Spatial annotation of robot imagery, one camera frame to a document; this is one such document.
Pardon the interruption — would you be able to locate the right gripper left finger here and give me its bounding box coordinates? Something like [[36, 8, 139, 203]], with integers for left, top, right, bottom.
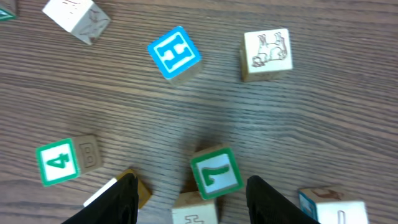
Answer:
[[62, 173, 139, 224]]

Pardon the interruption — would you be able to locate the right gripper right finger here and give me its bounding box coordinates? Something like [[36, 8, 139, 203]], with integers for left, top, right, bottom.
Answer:
[[246, 175, 320, 224]]

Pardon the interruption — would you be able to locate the green 7 top block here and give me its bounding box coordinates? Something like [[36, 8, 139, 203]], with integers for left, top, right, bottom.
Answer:
[[190, 144, 244, 200]]

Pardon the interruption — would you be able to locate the wooden block with red print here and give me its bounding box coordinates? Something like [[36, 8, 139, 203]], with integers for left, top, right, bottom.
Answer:
[[172, 191, 219, 224]]

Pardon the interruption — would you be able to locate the block with blue left side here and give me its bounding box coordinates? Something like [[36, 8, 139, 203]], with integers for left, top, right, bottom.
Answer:
[[298, 186, 369, 224]]

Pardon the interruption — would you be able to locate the green 4 top block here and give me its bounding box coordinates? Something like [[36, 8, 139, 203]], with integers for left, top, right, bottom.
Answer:
[[35, 135, 103, 187]]

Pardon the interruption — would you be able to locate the wooden block with animal drawing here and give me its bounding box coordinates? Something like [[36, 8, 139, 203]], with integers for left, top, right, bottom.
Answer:
[[239, 28, 294, 82]]

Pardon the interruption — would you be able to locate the blue H top block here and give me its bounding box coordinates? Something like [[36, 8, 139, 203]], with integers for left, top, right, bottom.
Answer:
[[147, 26, 203, 86]]

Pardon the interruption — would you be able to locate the block with green J side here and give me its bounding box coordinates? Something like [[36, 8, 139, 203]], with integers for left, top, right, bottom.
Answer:
[[42, 0, 111, 45]]

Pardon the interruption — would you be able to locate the block with green R side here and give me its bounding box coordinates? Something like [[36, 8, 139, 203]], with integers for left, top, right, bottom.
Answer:
[[0, 0, 17, 21]]

